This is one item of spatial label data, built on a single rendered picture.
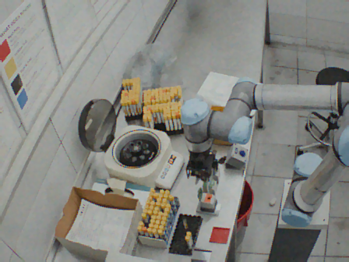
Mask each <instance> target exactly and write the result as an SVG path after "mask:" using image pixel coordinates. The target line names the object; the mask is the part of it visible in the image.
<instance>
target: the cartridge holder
mask: <svg viewBox="0 0 349 262"><path fill-rule="evenodd" d="M222 203H223V202H222ZM222 203H218V201H217V200H216V203H215V204H214V208H213V209H212V208H210V209H208V208H204V207H202V205H201V201H199V202H198V205H197V207H196V213H200V214H201V213H204V214H211V215H212V214H214V215H219V214H220V209H221V207H222Z"/></svg>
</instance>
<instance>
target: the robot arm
mask: <svg viewBox="0 0 349 262"><path fill-rule="evenodd" d="M251 110H282V111H308V112H336V113H337V115H339V116H343V120H342V124H341V125H340V128H339V129H338V130H337V132H336V133H335V135H334V136H333V139H332V142H331V146H332V147H331V149H330V151H329V152H328V154H326V156H325V157H324V158H323V159H322V158H321V157H320V156H318V155H317V154H315V153H314V154H313V153H305V154H303V155H300V156H298V158H297V159H296V161H295V164H294V175H293V178H292V180H291V185H290V187H289V190H288V192H287V197H286V200H285V203H284V207H283V209H282V212H281V215H280V217H281V220H283V221H284V223H286V224H289V225H291V226H294V227H302V228H304V227H305V226H308V225H310V223H311V220H312V216H313V214H314V212H316V211H317V209H318V208H319V207H320V206H321V204H322V202H323V197H325V195H326V194H327V193H328V192H329V191H330V190H331V189H332V188H333V187H334V186H335V185H336V184H337V183H338V182H339V180H340V179H341V178H342V177H343V176H344V175H345V173H346V172H347V171H348V170H349V83H345V82H342V83H339V82H337V83H336V84H335V86H334V85H332V86H327V85H319V86H318V85H308V84H307V85H298V84H294V85H288V84H280V85H278V84H257V82H256V81H255V80H253V79H249V78H248V77H241V78H239V79H238V80H237V82H236V84H235V85H234V86H233V88H232V89H231V95H230V97H229V98H228V99H227V103H226V105H225V107H224V111H223V112H217V111H213V110H210V109H209V107H208V104H207V103H206V102H205V101H203V99H200V98H193V99H189V100H187V101H185V102H184V103H183V105H182V106H181V121H182V125H183V129H184V134H185V142H186V145H187V148H188V152H189V153H190V155H189V160H188V163H187V168H186V175H187V179H189V176H190V171H192V172H191V176H196V180H195V185H197V184H198V182H199V181H200V180H201V181H202V182H204V183H206V187H208V186H209V184H210V182H211V181H212V179H213V177H214V174H215V172H216V171H217V169H218V167H219V164H218V161H217V158H216V155H215V154H214V153H213V152H212V151H211V146H212V144H213V142H214V139H216V140H222V141H224V142H230V143H238V144H241V145H246V144H247V143H248V141H249V140H250V138H251V134H252V120H251V119H250V118H249V116H250V115H251ZM187 170H189V173H187Z"/></svg>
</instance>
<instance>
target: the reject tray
mask: <svg viewBox="0 0 349 262"><path fill-rule="evenodd" d="M230 230H231V228H224V227H216V226H213V229H212V232H211V236H210V241H209V242H210V243H225V244H227V241H228V238H229V234H230Z"/></svg>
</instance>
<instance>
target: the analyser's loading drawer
mask: <svg viewBox="0 0 349 262"><path fill-rule="evenodd" d="M193 250H194V251H193V254H192V259H191V262H210V257H211V255H212V254H213V253H212V250H211V249H207V248H204V249H203V248H199V247H193Z"/></svg>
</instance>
